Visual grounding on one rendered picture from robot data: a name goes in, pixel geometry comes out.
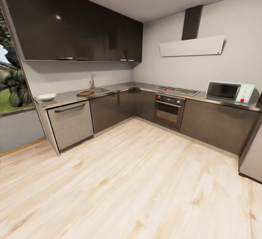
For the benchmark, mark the bowl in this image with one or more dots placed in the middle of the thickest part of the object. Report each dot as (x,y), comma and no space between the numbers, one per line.
(47,97)

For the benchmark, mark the fixed window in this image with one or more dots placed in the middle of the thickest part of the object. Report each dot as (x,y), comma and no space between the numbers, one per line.
(20,125)

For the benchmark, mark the range hood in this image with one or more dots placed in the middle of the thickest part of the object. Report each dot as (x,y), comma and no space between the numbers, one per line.
(190,44)

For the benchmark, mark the oven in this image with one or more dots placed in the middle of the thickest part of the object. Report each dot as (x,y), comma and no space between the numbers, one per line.
(169,109)

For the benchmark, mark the fridge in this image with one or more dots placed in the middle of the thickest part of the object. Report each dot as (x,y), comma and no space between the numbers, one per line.
(250,163)

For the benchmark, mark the cutting board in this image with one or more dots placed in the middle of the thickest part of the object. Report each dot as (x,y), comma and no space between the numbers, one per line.
(85,93)

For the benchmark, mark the dishwasher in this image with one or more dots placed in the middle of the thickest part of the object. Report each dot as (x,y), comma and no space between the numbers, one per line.
(71,124)

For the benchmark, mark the burner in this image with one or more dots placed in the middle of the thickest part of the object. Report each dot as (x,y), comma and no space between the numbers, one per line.
(181,91)

